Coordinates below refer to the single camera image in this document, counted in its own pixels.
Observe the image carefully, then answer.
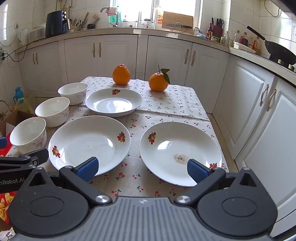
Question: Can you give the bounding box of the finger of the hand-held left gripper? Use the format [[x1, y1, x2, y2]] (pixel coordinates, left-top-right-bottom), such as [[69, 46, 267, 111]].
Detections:
[[0, 148, 49, 173]]

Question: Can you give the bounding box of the gas stove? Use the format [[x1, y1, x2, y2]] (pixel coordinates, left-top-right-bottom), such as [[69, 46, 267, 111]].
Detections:
[[268, 56, 296, 72]]

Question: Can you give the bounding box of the orange with leaf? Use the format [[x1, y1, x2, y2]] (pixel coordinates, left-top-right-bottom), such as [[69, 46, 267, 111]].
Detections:
[[148, 65, 171, 92]]

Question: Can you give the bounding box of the white fruit-print plate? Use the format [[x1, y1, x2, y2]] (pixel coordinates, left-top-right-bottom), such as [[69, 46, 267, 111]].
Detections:
[[85, 88, 143, 117], [139, 121, 222, 187], [48, 115, 131, 176]]

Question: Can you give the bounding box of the chrome faucet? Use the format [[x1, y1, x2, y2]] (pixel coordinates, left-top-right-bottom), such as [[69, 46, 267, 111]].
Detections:
[[100, 7, 121, 24]]

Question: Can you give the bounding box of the wooden cutting board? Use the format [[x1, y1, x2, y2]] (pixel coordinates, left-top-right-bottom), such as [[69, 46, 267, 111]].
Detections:
[[162, 11, 194, 30]]

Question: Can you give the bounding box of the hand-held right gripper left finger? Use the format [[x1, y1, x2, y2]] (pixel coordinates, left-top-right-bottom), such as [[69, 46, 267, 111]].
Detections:
[[17, 157, 114, 207]]

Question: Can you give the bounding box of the cardboard box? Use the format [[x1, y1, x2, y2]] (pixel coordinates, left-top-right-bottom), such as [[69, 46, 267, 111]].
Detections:
[[0, 108, 35, 137]]

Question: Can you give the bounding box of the kitchen window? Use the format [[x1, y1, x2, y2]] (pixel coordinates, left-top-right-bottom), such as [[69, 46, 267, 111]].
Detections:
[[116, 0, 203, 22]]

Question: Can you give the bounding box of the range hood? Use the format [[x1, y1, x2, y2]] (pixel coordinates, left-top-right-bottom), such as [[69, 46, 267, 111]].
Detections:
[[270, 0, 296, 12]]

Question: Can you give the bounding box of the blue thermos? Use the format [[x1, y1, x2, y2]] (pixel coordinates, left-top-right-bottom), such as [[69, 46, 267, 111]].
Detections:
[[14, 87, 25, 105]]

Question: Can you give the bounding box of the white rice cooker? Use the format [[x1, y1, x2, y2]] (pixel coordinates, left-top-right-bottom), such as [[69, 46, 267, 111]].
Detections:
[[29, 25, 47, 41]]

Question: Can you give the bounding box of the kitchen utensil holder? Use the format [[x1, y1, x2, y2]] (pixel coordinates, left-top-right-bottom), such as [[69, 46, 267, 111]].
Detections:
[[69, 13, 100, 32]]

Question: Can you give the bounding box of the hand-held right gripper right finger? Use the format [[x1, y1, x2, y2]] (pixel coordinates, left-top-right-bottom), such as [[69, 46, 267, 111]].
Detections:
[[174, 159, 264, 207]]

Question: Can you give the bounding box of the red floral box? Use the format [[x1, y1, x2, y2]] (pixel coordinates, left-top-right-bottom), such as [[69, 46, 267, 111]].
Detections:
[[0, 133, 21, 226]]

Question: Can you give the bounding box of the black air fryer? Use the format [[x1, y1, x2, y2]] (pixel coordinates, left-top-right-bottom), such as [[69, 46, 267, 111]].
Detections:
[[45, 10, 71, 39]]

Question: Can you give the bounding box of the white floral bowl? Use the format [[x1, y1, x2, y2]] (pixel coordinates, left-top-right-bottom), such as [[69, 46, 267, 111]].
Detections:
[[58, 82, 89, 106], [9, 117, 47, 154], [35, 97, 70, 128]]

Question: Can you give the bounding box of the dark red knife block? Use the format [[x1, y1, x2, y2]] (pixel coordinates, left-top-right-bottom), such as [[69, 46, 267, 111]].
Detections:
[[211, 19, 225, 37]]

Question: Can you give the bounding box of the white electric kettle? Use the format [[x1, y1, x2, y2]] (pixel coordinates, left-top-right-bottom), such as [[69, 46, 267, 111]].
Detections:
[[18, 28, 30, 45]]

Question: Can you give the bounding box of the black wok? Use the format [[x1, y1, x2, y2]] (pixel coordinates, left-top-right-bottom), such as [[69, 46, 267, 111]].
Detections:
[[246, 25, 296, 65]]

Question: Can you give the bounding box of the black kitchen knife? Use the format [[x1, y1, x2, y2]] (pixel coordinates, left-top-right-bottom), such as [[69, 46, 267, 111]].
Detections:
[[165, 23, 193, 29]]

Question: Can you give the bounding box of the white plastic tray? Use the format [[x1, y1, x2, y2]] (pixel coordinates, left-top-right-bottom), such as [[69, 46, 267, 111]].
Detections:
[[233, 41, 262, 54]]

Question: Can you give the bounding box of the cherry-print tablecloth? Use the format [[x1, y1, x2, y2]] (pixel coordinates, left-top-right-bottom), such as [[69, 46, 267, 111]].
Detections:
[[5, 76, 229, 202]]

